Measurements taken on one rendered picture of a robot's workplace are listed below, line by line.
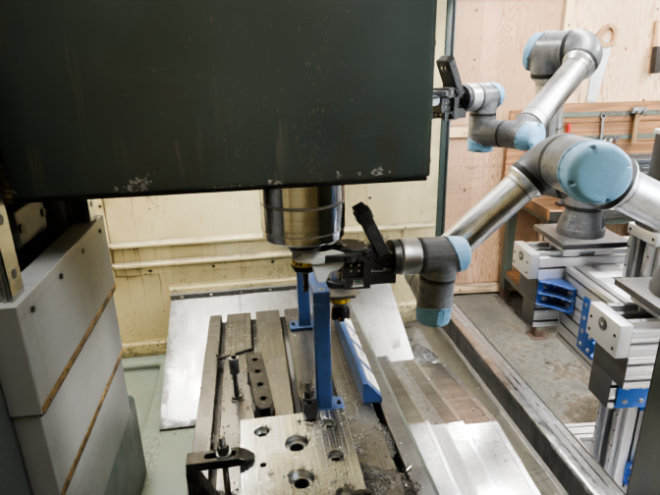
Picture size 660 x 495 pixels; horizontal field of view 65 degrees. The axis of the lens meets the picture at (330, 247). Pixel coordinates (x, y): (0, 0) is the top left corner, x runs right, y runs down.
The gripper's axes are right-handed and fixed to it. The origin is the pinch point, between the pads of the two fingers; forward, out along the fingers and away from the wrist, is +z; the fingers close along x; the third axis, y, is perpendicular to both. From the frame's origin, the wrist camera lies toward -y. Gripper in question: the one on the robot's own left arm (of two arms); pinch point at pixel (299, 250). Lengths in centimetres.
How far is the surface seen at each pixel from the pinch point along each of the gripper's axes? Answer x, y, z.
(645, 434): -25, 33, -65
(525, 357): 148, 129, -169
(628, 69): 227, -40, -268
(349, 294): 12.7, 15.7, -14.3
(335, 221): -6.4, -7.7, -5.4
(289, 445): -6.0, 40.4, 2.5
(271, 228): -4.5, -6.2, 5.8
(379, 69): -13.2, -33.7, -9.7
